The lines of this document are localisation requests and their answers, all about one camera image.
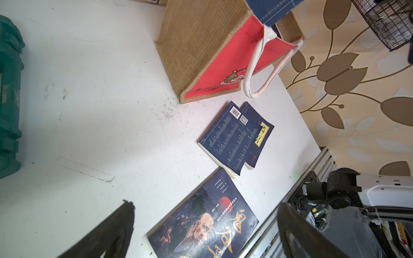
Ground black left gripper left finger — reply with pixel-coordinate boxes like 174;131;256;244
60;200;135;258

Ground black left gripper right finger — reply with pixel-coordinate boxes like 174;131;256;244
277;203;348;258

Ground navy book with yellow label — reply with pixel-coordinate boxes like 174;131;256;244
246;0;303;26

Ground dark book large white characters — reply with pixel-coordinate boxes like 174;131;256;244
148;168;259;258

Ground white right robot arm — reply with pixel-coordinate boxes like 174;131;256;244
289;168;413;223

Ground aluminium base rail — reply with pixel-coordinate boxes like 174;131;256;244
238;147;336;258

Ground green plastic tool case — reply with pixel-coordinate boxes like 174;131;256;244
1;16;25;178

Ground red and burlap canvas bag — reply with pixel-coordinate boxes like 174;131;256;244
156;1;304;104

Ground black wire basket right wall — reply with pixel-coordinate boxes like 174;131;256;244
352;0;413;51

